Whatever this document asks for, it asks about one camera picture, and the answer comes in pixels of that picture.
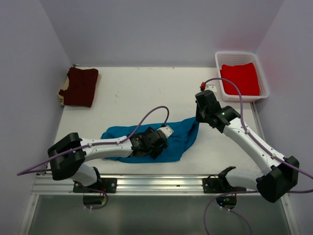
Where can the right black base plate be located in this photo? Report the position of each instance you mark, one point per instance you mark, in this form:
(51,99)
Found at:
(218,184)

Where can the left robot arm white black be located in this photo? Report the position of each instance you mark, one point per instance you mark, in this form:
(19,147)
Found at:
(68,156)

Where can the white plastic basket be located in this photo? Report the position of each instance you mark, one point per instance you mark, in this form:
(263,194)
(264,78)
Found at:
(240,58)

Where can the bright red t shirt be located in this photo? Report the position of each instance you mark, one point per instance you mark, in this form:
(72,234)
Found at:
(244,77)

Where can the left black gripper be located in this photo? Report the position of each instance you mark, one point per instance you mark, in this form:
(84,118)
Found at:
(156,151)

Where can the blue t shirt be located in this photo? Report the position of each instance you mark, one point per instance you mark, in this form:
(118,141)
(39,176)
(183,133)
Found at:
(184,136)

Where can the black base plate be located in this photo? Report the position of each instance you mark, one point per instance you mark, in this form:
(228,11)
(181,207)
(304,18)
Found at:
(107,185)
(218,184)

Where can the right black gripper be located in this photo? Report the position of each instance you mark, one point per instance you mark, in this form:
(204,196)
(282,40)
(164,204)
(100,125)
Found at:
(198,118)

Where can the beige folded t shirt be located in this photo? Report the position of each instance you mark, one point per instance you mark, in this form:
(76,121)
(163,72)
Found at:
(60,94)

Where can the dark red folded t shirt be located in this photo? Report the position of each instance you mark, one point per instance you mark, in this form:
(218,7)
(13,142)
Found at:
(82,87)

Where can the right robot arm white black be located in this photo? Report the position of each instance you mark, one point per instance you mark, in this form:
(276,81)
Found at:
(277,173)

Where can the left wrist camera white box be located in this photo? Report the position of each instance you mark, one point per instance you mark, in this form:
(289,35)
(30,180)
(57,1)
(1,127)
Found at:
(166,130)

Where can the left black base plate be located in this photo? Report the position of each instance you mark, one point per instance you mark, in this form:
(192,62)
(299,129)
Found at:
(107,185)

